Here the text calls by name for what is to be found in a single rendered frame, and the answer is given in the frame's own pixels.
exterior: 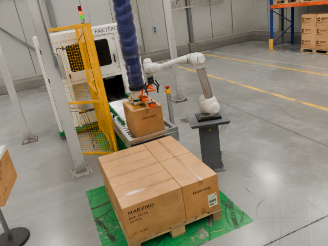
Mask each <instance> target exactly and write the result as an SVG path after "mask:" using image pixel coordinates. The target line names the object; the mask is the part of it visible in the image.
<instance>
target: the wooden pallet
mask: <svg viewBox="0 0 328 246"><path fill-rule="evenodd" d="M105 187H106V186H105ZM105 189H106V188H105ZM106 192H107V195H108V197H109V200H110V202H111V205H112V207H113V209H114V212H115V214H116V216H117V219H118V221H119V224H120V226H121V228H122V231H123V233H124V236H125V238H126V241H127V243H128V245H129V246H141V243H143V242H145V241H148V240H150V239H153V238H155V237H157V236H160V235H162V234H165V233H167V232H169V233H170V235H171V236H172V238H175V237H178V236H180V235H183V234H185V233H186V232H185V225H186V224H189V223H191V222H194V221H196V220H199V219H201V218H204V217H206V216H209V217H210V218H211V219H212V220H213V221H216V220H218V219H221V218H222V214H221V207H219V208H216V209H214V210H212V211H209V212H207V213H204V214H202V215H199V216H197V217H194V218H192V219H189V220H186V221H184V222H182V223H179V224H177V225H174V226H172V227H169V228H167V229H164V230H162V231H159V232H157V233H154V234H152V235H150V236H147V237H145V238H142V239H140V240H137V241H135V242H132V243H130V242H129V240H128V237H127V235H126V233H125V230H124V228H123V226H122V223H121V221H120V219H119V217H118V214H117V212H116V210H115V207H114V205H113V203H112V200H111V198H110V196H109V193H108V191H107V189H106Z"/></svg>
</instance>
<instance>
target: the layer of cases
mask: <svg viewBox="0 0 328 246"><path fill-rule="evenodd" d="M98 160H99V164H100V168H101V171H102V176H103V180H104V184H105V186H106V189H107V191H108V193H109V196H110V198H111V200H112V203H113V205H114V207H115V210H116V212H117V214H118V217H119V219H120V221H121V223H122V226H123V228H124V230H125V233H126V235H127V237H128V240H129V242H130V243H132V242H135V241H137V240H140V239H142V238H145V237H147V236H150V235H152V234H154V233H157V232H159V231H162V230H164V229H167V228H169V227H172V226H174V225H177V224H179V223H182V222H184V221H186V220H189V219H192V218H194V217H197V216H199V215H202V214H204V213H207V212H209V211H212V210H214V209H216V208H219V207H221V206H220V196H219V186H218V175H217V173H215V172H214V171H213V170H212V169H211V168H209V167H208V166H207V165H206V164H204V163H203V162H202V161H201V160H200V159H198V158H197V157H196V156H195V155H193V154H192V153H191V152H190V151H189V150H187V149H186V148H185V147H184V146H182V145H181V144H180V143H179V142H178V141H176V140H175V139H174V138H173V137H171V136H167V137H164V138H160V139H157V140H154V141H151V142H147V143H144V144H141V145H137V146H134V147H131V148H127V149H124V150H121V151H117V152H114V153H111V154H108V155H104V156H101V157H98Z"/></svg>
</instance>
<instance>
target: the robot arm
mask: <svg viewBox="0 0 328 246"><path fill-rule="evenodd" d="M179 63H192V64H193V66H194V68H195V69H196V70H197V73H198V76H199V80H200V83H201V87H202V90H203V93H204V94H203V95H201V96H200V98H199V108H200V112H201V113H200V119H201V118H207V117H214V114H216V113H218V112H219V110H220V105H219V104H218V102H217V100H216V97H214V96H213V95H212V91H211V88H210V84H209V81H208V77H207V73H206V70H205V56H204V55H203V54H202V53H197V52H196V53H191V54H187V55H184V56H182V57H179V58H176V59H173V60H170V61H168V62H165V63H162V64H157V63H152V61H151V59H149V58H147V59H144V60H143V67H144V70H145V74H146V77H147V82H145V85H144V88H143V89H144V90H145V92H146V94H147V95H148V92H147V88H148V86H149V85H150V84H155V83H154V81H155V82H156V84H157V85H156V84H155V85H156V86H157V87H156V88H157V92H158V90H159V86H160V85H159V84H158V83H157V81H156V79H153V74H154V73H156V72H158V71H159V70H160V69H163V68H166V67H169V66H172V65H174V64H179ZM147 83H148V84H147ZM146 84H147V86H146Z"/></svg>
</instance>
